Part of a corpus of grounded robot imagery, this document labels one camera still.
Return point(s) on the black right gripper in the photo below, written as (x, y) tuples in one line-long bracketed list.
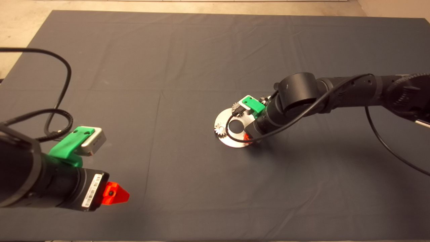
[(258, 129)]

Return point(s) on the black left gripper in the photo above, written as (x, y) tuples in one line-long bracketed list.
[(90, 188)]

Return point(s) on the small steel bevel gear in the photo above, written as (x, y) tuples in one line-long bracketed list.
[(264, 99)]

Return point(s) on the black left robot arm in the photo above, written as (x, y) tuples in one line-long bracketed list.
[(20, 168)]

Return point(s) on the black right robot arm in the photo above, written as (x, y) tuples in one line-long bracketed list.
[(302, 90)]

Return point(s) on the small steel spur gear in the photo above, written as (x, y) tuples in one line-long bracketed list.
[(220, 131)]

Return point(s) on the round metal plate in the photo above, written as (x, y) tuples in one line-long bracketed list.
[(223, 117)]

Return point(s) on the dark grey table cloth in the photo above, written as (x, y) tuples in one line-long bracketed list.
[(168, 67)]

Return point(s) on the green right camera mount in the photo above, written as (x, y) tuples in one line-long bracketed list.
[(253, 103)]

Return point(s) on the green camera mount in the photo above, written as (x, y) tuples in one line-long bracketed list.
[(65, 148), (253, 103)]

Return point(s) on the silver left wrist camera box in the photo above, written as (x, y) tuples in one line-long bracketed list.
[(95, 144)]

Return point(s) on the green left camera mount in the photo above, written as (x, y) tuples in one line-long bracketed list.
[(65, 148)]

